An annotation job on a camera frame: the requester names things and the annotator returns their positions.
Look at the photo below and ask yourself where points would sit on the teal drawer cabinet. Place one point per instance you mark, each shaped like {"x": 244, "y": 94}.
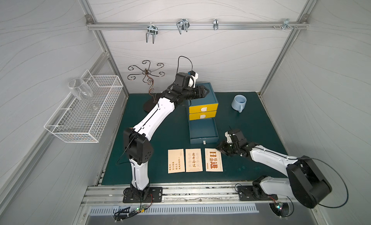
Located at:
{"x": 209, "y": 99}

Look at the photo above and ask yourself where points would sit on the white wire basket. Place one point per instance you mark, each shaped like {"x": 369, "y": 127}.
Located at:
{"x": 78, "y": 121}

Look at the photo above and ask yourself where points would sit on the teal bottom drawer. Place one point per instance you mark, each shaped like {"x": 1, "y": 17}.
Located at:
{"x": 203, "y": 131}

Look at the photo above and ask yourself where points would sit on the white vent grille strip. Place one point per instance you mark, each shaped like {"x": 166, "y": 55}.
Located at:
{"x": 217, "y": 209}

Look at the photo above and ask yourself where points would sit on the beige postcard bold red characters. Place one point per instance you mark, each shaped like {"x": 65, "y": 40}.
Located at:
{"x": 213, "y": 160}

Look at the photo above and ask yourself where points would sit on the beige postcard large red characters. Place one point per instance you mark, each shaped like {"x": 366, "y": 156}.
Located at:
{"x": 193, "y": 159}

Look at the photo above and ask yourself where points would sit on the light blue mug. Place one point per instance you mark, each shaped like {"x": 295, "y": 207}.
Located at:
{"x": 238, "y": 103}

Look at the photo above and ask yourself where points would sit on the small metal clip hook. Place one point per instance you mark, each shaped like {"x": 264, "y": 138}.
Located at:
{"x": 215, "y": 24}

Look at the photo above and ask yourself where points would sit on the aluminium top rail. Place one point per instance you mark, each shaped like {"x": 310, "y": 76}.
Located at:
{"x": 168, "y": 26}

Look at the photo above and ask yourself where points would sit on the metal bracket hook right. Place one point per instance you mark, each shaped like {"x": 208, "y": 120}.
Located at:
{"x": 286, "y": 26}

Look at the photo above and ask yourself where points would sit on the round black floor port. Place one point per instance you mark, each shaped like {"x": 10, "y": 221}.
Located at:
{"x": 281, "y": 209}

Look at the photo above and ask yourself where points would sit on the beige postcard small red text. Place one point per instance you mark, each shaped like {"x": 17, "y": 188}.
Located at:
{"x": 176, "y": 161}

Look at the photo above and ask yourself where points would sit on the clear wine glass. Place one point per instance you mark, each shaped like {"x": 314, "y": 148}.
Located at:
{"x": 82, "y": 91}

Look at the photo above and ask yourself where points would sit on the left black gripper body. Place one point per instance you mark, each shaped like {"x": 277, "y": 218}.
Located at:
{"x": 197, "y": 91}

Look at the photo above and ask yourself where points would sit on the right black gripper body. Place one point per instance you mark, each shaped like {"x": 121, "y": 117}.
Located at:
{"x": 229, "y": 147}

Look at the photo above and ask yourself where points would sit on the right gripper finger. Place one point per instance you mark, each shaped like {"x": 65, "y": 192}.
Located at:
{"x": 223, "y": 145}
{"x": 225, "y": 151}

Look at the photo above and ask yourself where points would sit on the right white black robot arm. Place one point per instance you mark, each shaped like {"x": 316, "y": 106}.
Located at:
{"x": 304, "y": 180}

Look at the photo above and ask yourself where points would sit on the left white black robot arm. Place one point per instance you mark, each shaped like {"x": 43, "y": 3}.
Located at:
{"x": 137, "y": 139}

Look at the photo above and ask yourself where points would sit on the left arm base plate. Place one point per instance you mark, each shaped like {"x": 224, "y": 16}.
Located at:
{"x": 149, "y": 194}

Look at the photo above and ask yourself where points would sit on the brown metal jewelry stand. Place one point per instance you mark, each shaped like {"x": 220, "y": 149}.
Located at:
{"x": 148, "y": 78}

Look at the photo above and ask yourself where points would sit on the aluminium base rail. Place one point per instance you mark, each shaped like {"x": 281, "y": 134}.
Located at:
{"x": 172, "y": 193}

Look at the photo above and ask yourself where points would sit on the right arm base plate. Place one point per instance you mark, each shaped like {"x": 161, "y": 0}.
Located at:
{"x": 253, "y": 193}

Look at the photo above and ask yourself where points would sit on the metal double hook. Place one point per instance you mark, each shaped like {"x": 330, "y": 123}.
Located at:
{"x": 152, "y": 31}

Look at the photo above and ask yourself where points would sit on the metal wire hook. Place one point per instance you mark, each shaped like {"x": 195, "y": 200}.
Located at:
{"x": 183, "y": 25}

